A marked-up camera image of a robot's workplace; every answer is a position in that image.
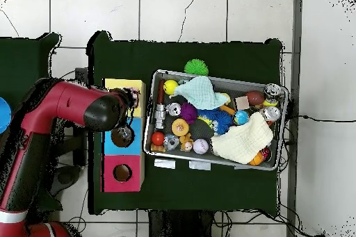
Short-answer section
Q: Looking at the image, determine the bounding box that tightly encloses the light teal cloth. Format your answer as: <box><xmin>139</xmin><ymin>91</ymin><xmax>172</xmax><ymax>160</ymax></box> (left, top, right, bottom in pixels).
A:
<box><xmin>172</xmin><ymin>75</ymin><xmax>230</xmax><ymax>111</ymax></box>

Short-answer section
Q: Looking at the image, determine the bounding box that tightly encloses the blue puffer ball with eyes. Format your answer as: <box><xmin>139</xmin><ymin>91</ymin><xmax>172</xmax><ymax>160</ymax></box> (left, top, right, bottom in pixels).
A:
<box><xmin>211</xmin><ymin>110</ymin><xmax>234</xmax><ymax>136</ymax></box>

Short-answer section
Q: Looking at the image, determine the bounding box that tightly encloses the colourful polka dot cloth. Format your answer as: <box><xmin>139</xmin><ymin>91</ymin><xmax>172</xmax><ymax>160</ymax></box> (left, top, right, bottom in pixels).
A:
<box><xmin>122</xmin><ymin>86</ymin><xmax>140</xmax><ymax>109</ymax></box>

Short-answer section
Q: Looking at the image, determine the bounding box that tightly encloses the green spiky puffer ball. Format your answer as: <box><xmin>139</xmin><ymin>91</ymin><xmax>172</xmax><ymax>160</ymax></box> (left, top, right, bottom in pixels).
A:
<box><xmin>184</xmin><ymin>58</ymin><xmax>209</xmax><ymax>76</ymax></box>

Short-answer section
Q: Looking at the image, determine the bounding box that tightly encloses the plain wooden cube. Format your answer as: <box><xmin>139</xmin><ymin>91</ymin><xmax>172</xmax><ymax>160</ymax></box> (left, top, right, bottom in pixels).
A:
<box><xmin>235</xmin><ymin>95</ymin><xmax>250</xmax><ymax>111</ymax></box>

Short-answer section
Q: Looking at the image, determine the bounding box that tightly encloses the cream knitted cloth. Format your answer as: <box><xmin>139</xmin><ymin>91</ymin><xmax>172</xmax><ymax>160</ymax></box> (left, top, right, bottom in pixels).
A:
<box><xmin>210</xmin><ymin>111</ymin><xmax>274</xmax><ymax>165</ymax></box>

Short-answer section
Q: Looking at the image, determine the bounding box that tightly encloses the wooden box with three holes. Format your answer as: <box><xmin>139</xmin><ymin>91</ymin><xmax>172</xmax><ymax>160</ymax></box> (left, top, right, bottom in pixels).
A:
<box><xmin>101</xmin><ymin>77</ymin><xmax>147</xmax><ymax>193</ymax></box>

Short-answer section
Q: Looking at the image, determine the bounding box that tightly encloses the purple spiky ball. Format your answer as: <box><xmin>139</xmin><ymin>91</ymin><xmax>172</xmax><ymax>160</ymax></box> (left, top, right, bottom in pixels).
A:
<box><xmin>179</xmin><ymin>101</ymin><xmax>199</xmax><ymax>124</ymax></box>

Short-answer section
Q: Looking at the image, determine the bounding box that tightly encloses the white baseball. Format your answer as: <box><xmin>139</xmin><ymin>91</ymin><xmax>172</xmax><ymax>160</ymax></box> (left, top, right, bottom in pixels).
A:
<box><xmin>192</xmin><ymin>138</ymin><xmax>209</xmax><ymax>155</ymax></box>

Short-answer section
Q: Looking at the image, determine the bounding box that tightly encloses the globe print ball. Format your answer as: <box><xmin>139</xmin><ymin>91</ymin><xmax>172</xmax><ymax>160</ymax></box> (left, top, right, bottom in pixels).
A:
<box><xmin>232</xmin><ymin>109</ymin><xmax>250</xmax><ymax>126</ymax></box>

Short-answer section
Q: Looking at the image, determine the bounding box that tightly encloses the dark green table cloth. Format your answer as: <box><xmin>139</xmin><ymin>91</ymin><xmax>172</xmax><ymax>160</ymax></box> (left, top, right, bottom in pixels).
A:
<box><xmin>87</xmin><ymin>31</ymin><xmax>284</xmax><ymax>217</ymax></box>
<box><xmin>0</xmin><ymin>32</ymin><xmax>63</xmax><ymax>211</ymax></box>

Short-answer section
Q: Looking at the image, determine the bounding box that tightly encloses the orange toy basketball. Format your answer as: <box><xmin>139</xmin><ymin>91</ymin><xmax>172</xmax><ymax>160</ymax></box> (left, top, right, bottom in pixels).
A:
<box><xmin>248</xmin><ymin>151</ymin><xmax>264</xmax><ymax>166</ymax></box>

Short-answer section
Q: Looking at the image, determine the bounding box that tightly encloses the grey stand base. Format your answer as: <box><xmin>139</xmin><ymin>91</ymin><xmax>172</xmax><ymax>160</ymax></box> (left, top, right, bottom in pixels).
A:
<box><xmin>49</xmin><ymin>164</ymin><xmax>81</xmax><ymax>196</ymax></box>

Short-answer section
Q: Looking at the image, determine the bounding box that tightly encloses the blue round bowl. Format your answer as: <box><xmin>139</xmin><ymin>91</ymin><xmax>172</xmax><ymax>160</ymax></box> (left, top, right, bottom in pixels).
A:
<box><xmin>0</xmin><ymin>97</ymin><xmax>13</xmax><ymax>134</ymax></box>

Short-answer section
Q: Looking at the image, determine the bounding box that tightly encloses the grey wire mesh bin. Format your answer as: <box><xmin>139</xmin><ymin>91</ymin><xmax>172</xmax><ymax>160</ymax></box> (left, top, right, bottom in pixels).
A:
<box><xmin>143</xmin><ymin>69</ymin><xmax>290</xmax><ymax>172</ymax></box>

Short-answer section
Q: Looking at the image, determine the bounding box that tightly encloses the black cable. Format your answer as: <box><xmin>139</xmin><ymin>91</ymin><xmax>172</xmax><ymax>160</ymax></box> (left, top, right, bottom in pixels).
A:
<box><xmin>289</xmin><ymin>114</ymin><xmax>356</xmax><ymax>123</ymax></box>

